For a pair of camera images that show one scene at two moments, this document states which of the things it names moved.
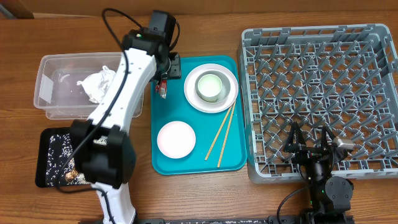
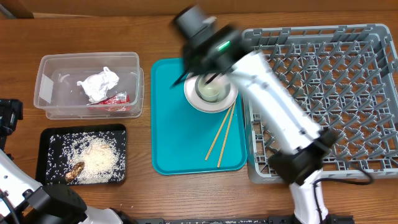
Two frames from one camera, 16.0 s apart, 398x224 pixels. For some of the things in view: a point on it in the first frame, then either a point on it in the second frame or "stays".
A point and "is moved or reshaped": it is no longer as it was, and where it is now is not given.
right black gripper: (306, 152) → (191, 65)
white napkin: (96, 84) stays
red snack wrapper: (161, 87) is moved or reshaped
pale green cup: (209, 88) stays
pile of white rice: (60, 151) is moved or reshaped
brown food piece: (71, 175) stays
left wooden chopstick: (217, 134) stays
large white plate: (205, 106) stays
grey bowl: (225, 89) stays
